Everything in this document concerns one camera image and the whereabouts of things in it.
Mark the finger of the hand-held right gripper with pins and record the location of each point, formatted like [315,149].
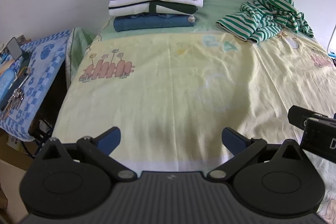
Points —
[298,116]

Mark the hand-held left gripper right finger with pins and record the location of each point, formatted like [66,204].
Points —
[231,140]

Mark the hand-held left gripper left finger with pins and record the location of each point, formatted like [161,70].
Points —
[110,141]

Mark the green striped shirt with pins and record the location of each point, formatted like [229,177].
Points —
[262,16]

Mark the blue plastic object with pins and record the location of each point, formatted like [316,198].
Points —
[332,54]

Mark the yellow green printed bed sheet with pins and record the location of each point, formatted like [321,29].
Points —
[170,82]

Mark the blue patterned cloth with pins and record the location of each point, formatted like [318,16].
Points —
[47,61]

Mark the bunch of keys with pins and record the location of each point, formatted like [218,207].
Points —
[14,102]

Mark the light blue case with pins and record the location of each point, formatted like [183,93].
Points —
[6,82]

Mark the blue folded garment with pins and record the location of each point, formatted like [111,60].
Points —
[152,23]

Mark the white and green folded garment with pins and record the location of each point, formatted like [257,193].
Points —
[126,10]

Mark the small standing mirror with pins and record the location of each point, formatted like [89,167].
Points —
[14,47]

